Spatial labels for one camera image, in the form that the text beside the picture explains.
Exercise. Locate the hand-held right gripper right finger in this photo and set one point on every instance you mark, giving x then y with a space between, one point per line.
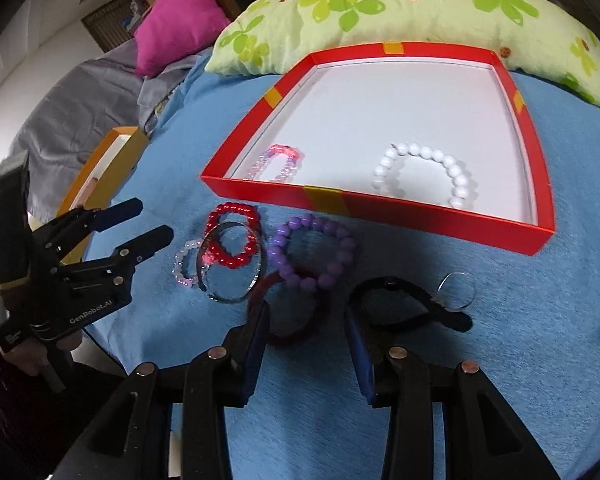
358 357

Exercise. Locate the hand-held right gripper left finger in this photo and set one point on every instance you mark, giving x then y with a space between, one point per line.
256 345

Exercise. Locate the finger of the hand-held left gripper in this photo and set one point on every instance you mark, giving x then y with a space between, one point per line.
115 212
145 245

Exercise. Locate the silver bangle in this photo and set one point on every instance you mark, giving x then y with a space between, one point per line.
260 270

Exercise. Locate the red cardboard box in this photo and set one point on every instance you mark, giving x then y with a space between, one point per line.
370 95

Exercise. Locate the person's left hand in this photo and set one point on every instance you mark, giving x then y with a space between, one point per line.
25 356

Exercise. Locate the orange cardboard box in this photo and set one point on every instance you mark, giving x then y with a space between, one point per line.
115 170

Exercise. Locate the grey blanket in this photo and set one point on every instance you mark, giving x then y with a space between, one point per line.
80 110

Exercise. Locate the dark wicker basket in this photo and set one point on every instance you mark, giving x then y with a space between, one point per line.
110 20

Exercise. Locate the magenta pillow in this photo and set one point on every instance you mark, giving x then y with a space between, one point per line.
180 25

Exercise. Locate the green floral pillow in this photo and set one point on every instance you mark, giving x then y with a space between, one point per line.
430 15

